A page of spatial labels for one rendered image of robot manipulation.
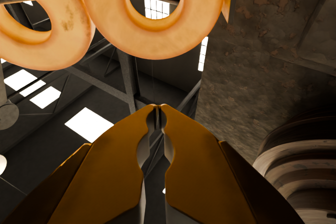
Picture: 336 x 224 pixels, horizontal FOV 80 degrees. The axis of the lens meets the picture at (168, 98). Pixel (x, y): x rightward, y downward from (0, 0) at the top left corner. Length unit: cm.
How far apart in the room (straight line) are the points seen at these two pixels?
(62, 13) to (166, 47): 12
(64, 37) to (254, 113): 57
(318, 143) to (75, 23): 46
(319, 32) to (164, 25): 21
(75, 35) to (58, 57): 5
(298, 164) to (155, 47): 40
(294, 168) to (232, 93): 27
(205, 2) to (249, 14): 23
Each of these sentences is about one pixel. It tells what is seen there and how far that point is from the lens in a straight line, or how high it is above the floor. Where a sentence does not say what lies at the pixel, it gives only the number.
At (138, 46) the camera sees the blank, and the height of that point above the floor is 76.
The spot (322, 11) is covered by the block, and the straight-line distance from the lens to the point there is 35.
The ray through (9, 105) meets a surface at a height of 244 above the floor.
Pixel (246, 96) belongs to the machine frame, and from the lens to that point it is 65.
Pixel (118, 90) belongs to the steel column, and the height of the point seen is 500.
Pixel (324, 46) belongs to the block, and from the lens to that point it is 36.
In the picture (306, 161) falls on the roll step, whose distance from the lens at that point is 52.
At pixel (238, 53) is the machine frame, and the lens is 58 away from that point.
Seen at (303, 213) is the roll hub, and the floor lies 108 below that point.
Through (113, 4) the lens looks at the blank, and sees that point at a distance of 25.
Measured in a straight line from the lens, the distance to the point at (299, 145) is 51.
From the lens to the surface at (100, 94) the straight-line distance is 1031.
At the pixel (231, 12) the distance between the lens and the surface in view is 24.
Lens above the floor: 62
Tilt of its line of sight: 47 degrees up
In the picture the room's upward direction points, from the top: 180 degrees counter-clockwise
